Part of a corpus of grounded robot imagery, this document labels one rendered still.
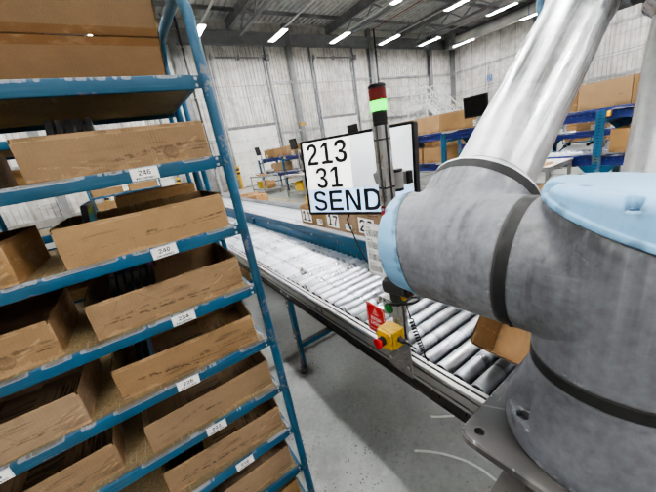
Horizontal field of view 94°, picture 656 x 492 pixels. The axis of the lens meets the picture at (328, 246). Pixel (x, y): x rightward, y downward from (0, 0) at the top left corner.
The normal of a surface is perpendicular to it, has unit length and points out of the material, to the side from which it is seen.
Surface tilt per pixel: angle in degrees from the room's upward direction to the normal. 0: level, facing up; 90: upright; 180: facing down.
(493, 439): 3
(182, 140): 90
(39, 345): 90
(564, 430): 67
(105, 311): 90
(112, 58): 123
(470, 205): 23
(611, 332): 87
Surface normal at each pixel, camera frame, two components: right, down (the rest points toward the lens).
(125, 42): 0.55, 0.66
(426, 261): -0.78, 0.21
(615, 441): -0.63, -0.05
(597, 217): -0.90, 0.15
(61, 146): 0.55, 0.18
